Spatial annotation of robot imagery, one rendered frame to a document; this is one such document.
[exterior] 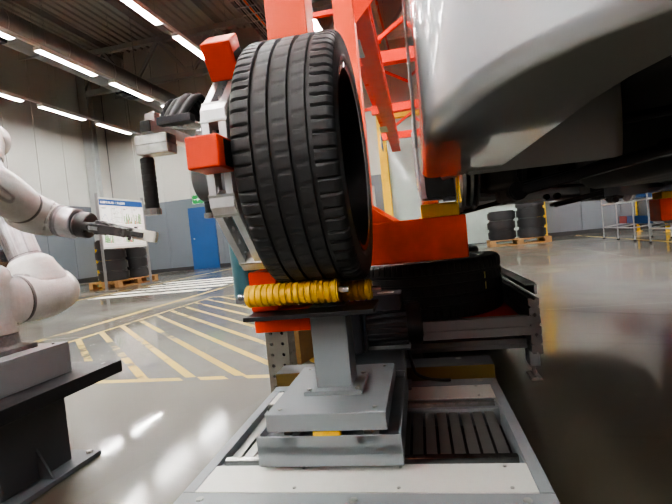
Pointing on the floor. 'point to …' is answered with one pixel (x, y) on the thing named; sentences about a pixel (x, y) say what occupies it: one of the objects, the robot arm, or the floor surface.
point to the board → (115, 208)
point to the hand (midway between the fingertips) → (145, 235)
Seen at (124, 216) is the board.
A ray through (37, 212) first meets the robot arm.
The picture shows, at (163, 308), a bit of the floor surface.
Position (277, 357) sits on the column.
